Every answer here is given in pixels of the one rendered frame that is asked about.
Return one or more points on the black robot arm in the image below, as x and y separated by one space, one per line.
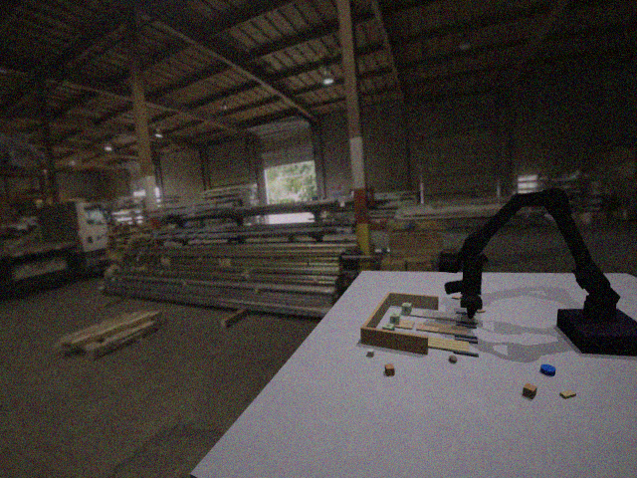
599 305

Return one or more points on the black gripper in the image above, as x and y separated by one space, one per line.
471 300

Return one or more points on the blue short cylinder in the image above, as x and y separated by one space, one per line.
547 370

